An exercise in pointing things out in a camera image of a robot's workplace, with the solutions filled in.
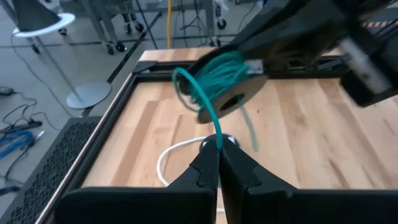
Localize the yellow floor cable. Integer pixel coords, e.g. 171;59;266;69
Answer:
167;0;173;49

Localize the blue coiled cable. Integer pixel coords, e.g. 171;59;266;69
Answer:
0;129;35;160

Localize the black power adapter cable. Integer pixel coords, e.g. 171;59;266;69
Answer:
0;85;62;134

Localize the white round lamp head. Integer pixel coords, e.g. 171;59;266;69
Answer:
11;0;76;39

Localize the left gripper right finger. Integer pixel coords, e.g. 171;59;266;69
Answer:
219;141;398;224

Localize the white round lamp base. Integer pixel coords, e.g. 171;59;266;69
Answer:
30;35;112;110

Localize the white cord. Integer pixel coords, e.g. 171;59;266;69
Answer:
156;136;225;214

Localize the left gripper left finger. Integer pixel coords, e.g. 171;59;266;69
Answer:
54;141;220;224

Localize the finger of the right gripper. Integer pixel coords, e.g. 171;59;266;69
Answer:
264;30;343;74
192;0;324;68

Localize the black caster base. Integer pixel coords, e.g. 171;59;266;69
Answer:
79;0;146;56

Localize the green cord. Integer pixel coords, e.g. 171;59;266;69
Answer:
172;51;259;153

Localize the black spool white label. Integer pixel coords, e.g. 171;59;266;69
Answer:
177;43;269;124

